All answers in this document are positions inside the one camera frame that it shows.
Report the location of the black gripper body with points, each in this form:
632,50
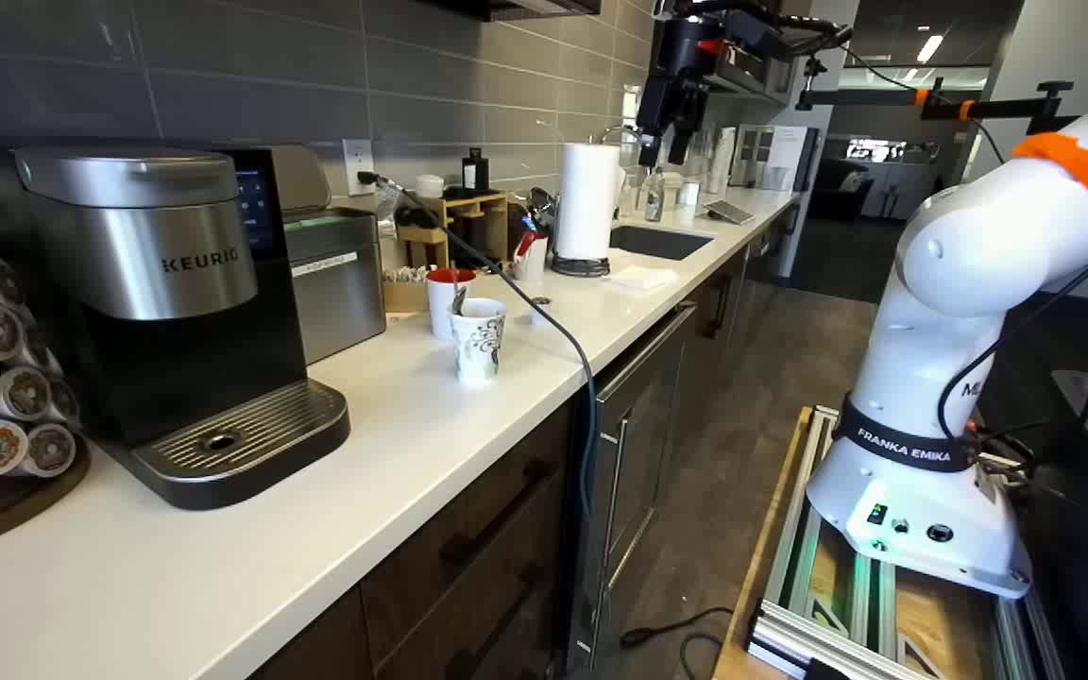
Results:
675,97

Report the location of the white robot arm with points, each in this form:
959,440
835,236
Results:
906,480

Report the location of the black silver Keurig coffeemaker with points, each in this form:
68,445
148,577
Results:
165,290

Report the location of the white paper towel roll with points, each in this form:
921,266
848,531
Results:
586,202

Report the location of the black kitchen sink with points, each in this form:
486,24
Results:
654,245

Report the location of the black paper towel holder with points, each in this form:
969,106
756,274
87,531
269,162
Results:
580,266

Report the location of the white cup with utensils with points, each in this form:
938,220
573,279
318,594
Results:
529,261

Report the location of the white cup red rim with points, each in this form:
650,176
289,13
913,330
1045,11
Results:
442,286

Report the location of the wooden condiment organizer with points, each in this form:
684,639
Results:
456,231

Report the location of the patterned paper cup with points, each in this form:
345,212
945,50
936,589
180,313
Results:
478,339

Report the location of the white wall outlet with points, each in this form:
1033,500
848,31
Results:
355,165

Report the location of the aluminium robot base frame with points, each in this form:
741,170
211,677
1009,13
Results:
828,612

